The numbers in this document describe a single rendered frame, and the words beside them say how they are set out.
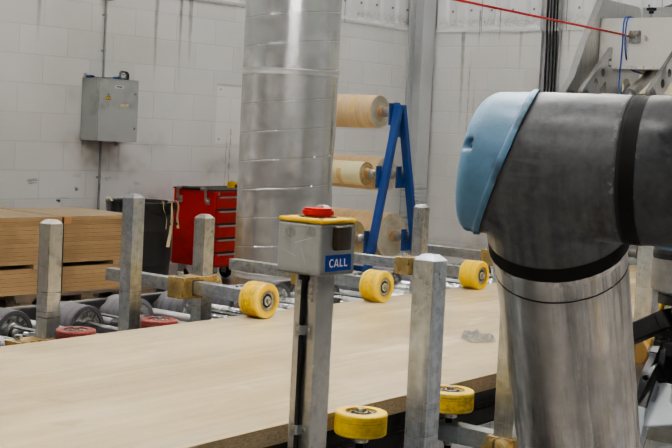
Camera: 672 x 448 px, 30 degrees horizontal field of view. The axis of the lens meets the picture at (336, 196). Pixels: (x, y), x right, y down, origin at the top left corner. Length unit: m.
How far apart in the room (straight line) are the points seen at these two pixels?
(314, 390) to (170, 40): 9.41
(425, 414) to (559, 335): 0.77
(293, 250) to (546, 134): 0.64
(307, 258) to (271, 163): 4.52
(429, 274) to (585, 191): 0.83
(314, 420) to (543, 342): 0.59
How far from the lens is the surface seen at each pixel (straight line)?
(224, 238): 10.36
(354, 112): 9.34
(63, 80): 10.21
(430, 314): 1.76
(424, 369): 1.78
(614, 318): 1.05
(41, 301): 2.69
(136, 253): 2.82
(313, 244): 1.52
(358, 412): 1.92
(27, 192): 10.06
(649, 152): 0.94
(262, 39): 6.09
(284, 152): 6.03
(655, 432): 2.23
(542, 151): 0.96
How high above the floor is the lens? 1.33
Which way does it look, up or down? 3 degrees down
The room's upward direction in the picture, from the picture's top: 3 degrees clockwise
